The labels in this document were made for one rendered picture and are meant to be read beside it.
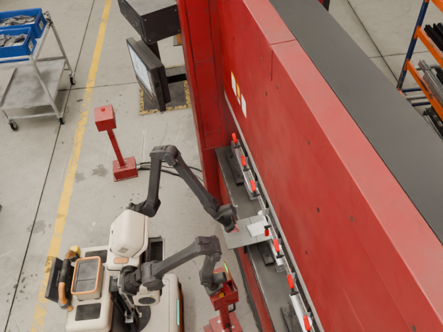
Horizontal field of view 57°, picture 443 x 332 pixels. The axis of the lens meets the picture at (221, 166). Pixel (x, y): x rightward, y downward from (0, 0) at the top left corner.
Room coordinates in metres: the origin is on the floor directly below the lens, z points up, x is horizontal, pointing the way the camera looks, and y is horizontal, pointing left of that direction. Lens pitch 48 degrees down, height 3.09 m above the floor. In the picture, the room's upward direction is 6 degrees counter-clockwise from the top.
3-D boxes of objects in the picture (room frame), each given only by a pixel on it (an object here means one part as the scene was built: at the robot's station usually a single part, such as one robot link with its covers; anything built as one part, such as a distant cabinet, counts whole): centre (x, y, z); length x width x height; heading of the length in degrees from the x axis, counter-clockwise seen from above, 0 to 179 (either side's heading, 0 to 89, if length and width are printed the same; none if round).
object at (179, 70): (2.60, 0.23, 1.18); 0.40 x 0.24 x 0.07; 10
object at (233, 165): (1.94, -0.09, 0.89); 0.30 x 0.05 x 0.03; 10
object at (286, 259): (0.99, -0.31, 1.26); 0.15 x 0.09 x 0.17; 10
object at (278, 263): (1.31, -0.26, 0.92); 0.39 x 0.06 x 0.10; 10
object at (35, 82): (4.09, 2.07, 0.47); 0.90 x 0.66 x 0.95; 0
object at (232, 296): (1.13, 0.08, 0.75); 0.20 x 0.16 x 0.18; 18
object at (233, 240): (1.33, -0.10, 1.00); 0.26 x 0.18 x 0.01; 100
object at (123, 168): (2.83, 0.98, 0.41); 0.25 x 0.20 x 0.83; 100
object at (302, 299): (0.79, -0.34, 1.26); 0.15 x 0.09 x 0.17; 10
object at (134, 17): (2.53, 0.37, 1.53); 0.51 x 0.25 x 0.85; 25
